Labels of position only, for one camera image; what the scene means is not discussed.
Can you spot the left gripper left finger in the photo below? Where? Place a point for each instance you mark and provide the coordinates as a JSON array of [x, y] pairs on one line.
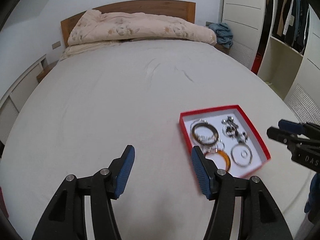
[[111, 182]]

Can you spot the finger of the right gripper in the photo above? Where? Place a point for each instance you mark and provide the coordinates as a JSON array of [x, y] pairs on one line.
[[291, 127], [283, 137]]

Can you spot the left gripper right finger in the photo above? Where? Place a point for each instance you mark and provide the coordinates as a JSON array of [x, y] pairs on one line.
[[214, 183]]

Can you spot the amber tortoiseshell bangle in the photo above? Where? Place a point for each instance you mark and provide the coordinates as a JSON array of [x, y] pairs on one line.
[[220, 158]]

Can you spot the dark brown bangle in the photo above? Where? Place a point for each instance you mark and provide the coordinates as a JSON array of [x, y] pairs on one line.
[[204, 134]]

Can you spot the red jewelry box tray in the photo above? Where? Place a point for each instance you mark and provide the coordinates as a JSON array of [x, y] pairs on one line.
[[234, 127]]

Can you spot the white bed sheet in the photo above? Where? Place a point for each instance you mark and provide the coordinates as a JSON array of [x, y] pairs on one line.
[[92, 105]]

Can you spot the blue crumpled clothing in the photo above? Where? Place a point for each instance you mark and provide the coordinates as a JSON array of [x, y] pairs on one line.
[[224, 35]]

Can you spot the hanging dark clothes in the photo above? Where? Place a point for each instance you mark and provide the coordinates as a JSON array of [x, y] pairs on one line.
[[291, 23]]

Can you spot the white low cabinet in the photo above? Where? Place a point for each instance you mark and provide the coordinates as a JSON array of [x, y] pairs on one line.
[[15, 97]]

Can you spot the white wardrobe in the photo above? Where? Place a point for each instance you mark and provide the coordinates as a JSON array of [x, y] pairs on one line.
[[294, 77]]

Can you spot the wooden nightstand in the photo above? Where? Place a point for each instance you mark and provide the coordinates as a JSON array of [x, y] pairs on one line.
[[45, 71]]

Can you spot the beige floral duvet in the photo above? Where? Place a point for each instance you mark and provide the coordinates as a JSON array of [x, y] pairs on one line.
[[95, 30]]

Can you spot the wooden headboard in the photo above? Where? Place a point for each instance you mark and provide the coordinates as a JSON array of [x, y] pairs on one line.
[[175, 8]]

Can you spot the beige wall switch plate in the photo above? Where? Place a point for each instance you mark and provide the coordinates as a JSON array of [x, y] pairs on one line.
[[56, 45]]

